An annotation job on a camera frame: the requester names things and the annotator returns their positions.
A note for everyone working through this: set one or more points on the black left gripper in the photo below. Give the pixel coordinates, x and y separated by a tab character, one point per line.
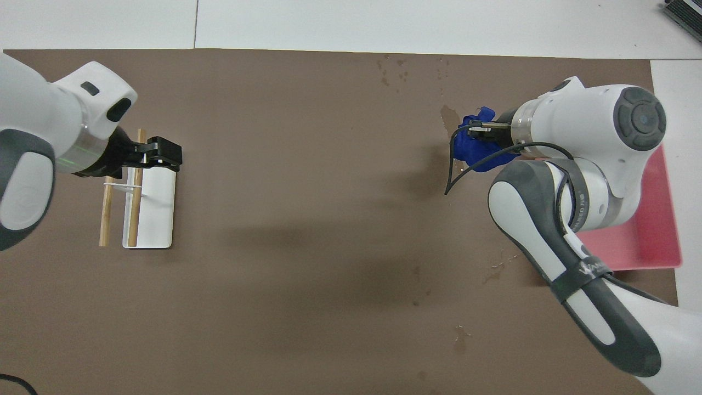
118	156

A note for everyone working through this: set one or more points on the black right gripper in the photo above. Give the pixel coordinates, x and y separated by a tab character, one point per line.
502	138

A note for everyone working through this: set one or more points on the blue cloth towel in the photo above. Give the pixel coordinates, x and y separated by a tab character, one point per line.
471	145

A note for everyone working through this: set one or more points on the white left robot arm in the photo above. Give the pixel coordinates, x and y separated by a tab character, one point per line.
33	137

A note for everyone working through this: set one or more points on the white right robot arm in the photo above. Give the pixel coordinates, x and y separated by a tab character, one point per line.
592	131

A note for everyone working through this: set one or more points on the spilled water puddle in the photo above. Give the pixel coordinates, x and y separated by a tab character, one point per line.
449	115

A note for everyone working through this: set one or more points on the white rack with wooden rods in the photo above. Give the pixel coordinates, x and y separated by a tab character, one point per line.
159	214

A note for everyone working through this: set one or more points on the brown table mat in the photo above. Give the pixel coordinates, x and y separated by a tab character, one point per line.
301	219

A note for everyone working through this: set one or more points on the pink plastic bin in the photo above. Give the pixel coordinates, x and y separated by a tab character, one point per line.
647	241

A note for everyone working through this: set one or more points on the grey ribbed device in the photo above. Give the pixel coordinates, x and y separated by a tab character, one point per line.
685	13

